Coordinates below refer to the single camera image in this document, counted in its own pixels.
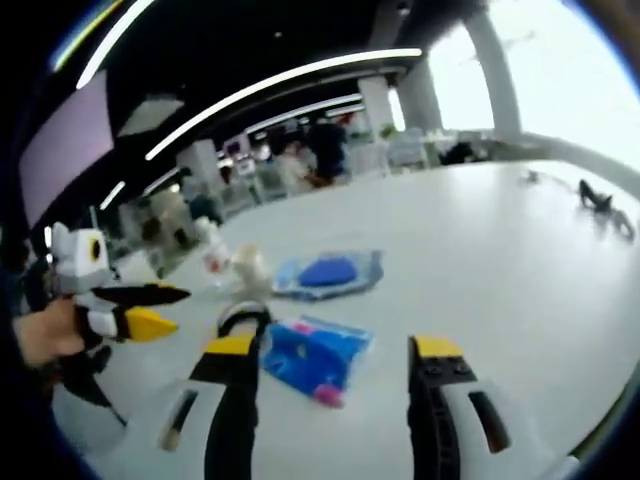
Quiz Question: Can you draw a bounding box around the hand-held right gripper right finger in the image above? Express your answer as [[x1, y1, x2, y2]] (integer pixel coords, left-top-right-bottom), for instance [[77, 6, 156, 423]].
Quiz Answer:
[[407, 334, 556, 480]]

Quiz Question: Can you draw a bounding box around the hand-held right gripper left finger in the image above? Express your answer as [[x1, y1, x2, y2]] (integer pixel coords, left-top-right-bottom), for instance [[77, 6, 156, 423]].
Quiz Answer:
[[149, 333, 261, 480]]

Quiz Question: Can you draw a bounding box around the clear plastic water bottle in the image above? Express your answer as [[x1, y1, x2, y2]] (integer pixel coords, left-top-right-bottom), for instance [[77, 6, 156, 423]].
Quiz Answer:
[[192, 217, 232, 289]]

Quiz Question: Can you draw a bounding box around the black cable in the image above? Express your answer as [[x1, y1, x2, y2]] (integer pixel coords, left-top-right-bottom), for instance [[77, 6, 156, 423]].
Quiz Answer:
[[215, 301, 274, 346]]

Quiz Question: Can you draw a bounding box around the small blue tissue packet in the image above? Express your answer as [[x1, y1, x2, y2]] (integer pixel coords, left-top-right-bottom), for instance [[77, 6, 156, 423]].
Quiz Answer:
[[259, 314, 375, 409]]

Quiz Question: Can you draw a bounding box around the leaf print paper cup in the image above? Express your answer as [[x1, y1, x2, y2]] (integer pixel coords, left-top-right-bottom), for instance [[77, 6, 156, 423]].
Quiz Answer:
[[230, 243, 274, 301]]

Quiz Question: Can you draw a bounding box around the wet wipes packet blue lid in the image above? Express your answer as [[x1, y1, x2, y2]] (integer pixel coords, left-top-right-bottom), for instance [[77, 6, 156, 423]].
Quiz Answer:
[[272, 248, 385, 302]]

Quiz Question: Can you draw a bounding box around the person's left hand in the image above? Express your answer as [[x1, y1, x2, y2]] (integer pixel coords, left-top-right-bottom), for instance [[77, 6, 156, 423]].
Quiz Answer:
[[12, 297, 86, 371]]

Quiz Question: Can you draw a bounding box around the white table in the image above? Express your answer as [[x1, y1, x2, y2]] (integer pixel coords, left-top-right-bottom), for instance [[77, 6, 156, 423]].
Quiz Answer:
[[52, 159, 640, 480]]

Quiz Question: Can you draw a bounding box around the black bag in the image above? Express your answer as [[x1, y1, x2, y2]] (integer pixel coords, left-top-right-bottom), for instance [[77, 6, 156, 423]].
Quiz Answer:
[[439, 142, 481, 166]]

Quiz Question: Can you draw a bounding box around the long ceiling light strip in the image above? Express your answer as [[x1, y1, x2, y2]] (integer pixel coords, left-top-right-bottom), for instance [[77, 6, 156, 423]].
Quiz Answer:
[[144, 47, 424, 161]]

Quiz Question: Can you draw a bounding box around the white mesh office chair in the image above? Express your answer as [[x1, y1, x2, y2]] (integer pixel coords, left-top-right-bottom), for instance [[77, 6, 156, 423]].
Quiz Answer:
[[387, 127, 431, 174]]

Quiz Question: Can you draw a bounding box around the black curved object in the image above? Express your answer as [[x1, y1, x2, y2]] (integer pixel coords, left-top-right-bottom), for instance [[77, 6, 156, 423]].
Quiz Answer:
[[577, 178, 615, 215]]

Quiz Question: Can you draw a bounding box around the narrow window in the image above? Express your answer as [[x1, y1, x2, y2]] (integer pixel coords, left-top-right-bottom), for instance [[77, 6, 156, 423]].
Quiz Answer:
[[427, 22, 494, 131]]

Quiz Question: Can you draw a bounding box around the large window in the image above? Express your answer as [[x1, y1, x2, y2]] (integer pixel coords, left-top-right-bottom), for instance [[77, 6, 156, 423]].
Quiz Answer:
[[487, 0, 640, 166]]

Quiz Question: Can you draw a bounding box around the large wall screen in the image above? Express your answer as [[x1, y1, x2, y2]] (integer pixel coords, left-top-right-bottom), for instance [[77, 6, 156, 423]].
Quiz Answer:
[[17, 74, 116, 226]]

